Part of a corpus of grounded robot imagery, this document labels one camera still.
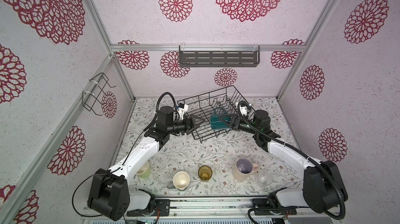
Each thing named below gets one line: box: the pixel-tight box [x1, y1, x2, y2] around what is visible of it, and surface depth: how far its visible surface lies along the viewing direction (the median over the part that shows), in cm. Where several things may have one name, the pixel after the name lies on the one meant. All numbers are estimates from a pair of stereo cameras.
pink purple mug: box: [231, 157, 259, 182], surface depth 80 cm
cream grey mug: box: [172, 170, 191, 191], surface depth 76 cm
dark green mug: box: [209, 107, 231, 130], surface depth 75 cm
